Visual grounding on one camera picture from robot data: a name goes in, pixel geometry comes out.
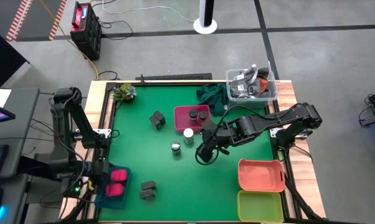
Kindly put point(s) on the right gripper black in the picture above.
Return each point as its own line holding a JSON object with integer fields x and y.
{"x": 217, "y": 135}

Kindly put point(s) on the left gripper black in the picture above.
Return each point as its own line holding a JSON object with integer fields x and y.
{"x": 95, "y": 171}

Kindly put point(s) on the red spice box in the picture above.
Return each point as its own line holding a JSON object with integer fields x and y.
{"x": 119, "y": 175}
{"x": 115, "y": 189}

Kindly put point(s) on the white-lid spice jar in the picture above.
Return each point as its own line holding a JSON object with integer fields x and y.
{"x": 188, "y": 135}

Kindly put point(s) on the blue plastic bin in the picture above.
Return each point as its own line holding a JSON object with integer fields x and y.
{"x": 125, "y": 199}

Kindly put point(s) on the lime green plastic bin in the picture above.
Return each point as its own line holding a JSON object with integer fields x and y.
{"x": 259, "y": 207}

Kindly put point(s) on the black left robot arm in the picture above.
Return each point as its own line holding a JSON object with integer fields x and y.
{"x": 61, "y": 130}

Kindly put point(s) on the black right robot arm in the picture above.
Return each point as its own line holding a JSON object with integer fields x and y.
{"x": 268, "y": 123}

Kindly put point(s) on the magenta plastic bin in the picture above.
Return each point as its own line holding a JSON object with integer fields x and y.
{"x": 181, "y": 121}

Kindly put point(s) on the green table mat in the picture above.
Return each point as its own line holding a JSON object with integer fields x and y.
{"x": 190, "y": 193}

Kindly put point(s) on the orange plastic bin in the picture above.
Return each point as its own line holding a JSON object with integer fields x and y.
{"x": 259, "y": 175}

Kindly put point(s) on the dark green cloth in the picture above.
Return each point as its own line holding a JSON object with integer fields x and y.
{"x": 214, "y": 96}

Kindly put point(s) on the clear plastic storage box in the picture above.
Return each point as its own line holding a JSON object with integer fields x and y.
{"x": 229, "y": 84}

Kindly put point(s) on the grey plastic bags bundle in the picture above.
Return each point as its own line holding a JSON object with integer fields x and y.
{"x": 243, "y": 82}

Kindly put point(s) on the long black bar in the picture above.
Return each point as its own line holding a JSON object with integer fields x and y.
{"x": 175, "y": 76}

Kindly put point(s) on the orange item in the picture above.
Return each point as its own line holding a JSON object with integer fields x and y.
{"x": 263, "y": 84}

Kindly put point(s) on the small green succulent plant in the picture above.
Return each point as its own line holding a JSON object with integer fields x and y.
{"x": 125, "y": 92}

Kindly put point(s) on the grey desk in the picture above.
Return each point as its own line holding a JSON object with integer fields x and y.
{"x": 22, "y": 99}

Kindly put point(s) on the white tower fan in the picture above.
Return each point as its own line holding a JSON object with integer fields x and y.
{"x": 205, "y": 18}

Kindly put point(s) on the red and black toolbox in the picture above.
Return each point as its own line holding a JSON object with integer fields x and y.
{"x": 86, "y": 31}

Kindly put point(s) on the large black panel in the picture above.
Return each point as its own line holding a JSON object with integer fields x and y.
{"x": 0, "y": 59}

